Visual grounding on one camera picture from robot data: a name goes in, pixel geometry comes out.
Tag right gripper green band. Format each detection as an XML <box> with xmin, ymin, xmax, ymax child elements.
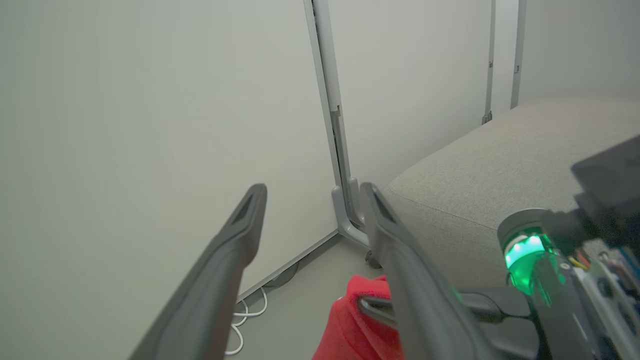
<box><xmin>357</xmin><ymin>207</ymin><xmax>640</xmax><ymax>360</ymax></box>

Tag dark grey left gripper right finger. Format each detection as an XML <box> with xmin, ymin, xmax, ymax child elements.
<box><xmin>359</xmin><ymin>182</ymin><xmax>497</xmax><ymax>360</ymax></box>

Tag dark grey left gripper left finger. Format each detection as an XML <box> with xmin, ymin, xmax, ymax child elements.
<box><xmin>129</xmin><ymin>183</ymin><xmax>268</xmax><ymax>360</ymax></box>

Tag red clothing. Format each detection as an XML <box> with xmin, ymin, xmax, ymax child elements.
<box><xmin>312</xmin><ymin>274</ymin><xmax>406</xmax><ymax>360</ymax></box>

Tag grey fabric sofa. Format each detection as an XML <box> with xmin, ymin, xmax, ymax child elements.
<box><xmin>382</xmin><ymin>96</ymin><xmax>640</xmax><ymax>301</ymax></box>

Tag wide white partition panel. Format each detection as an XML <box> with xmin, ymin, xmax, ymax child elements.
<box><xmin>0</xmin><ymin>0</ymin><xmax>371</xmax><ymax>301</ymax></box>

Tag white looped cable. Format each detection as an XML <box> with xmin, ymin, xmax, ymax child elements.
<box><xmin>225</xmin><ymin>287</ymin><xmax>269</xmax><ymax>356</ymax></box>

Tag black floor cable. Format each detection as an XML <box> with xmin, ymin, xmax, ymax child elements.
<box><xmin>264</xmin><ymin>261</ymin><xmax>301</xmax><ymax>289</ymax></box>

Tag white partition panel grey frame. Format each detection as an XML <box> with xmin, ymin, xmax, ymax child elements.
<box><xmin>510</xmin><ymin>0</ymin><xmax>640</xmax><ymax>110</ymax></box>
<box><xmin>325</xmin><ymin>0</ymin><xmax>497</xmax><ymax>236</ymax></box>

